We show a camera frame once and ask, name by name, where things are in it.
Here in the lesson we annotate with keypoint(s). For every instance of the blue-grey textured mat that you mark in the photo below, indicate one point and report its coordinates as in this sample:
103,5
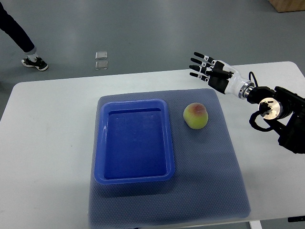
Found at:
207,184

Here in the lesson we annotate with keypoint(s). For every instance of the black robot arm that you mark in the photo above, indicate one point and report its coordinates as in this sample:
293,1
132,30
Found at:
280,110

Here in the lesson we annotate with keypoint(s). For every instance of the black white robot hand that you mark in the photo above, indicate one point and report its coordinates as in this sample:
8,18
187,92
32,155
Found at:
220,76

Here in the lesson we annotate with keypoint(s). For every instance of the green red peach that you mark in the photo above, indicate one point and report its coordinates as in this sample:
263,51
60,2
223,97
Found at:
195,115

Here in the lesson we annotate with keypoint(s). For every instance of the white table leg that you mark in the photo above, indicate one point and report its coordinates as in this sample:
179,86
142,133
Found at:
255,224

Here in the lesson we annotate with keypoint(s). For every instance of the black white sneaker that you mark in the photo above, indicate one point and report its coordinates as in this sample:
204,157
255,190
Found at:
39,64

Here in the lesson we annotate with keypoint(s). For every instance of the person's dark trouser leg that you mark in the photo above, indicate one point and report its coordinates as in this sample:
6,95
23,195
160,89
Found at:
16,32

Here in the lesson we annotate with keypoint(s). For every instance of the black table edge bracket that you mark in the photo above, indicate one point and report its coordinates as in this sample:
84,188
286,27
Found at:
296,219

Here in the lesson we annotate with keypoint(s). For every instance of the blue plastic tray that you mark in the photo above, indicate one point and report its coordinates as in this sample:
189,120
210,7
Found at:
134,143

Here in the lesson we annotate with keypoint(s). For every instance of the upper metal floor plate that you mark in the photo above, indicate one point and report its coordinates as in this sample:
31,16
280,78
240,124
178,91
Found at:
101,55

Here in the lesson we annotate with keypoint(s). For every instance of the wooden box corner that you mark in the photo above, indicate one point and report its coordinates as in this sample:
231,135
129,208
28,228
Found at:
288,5

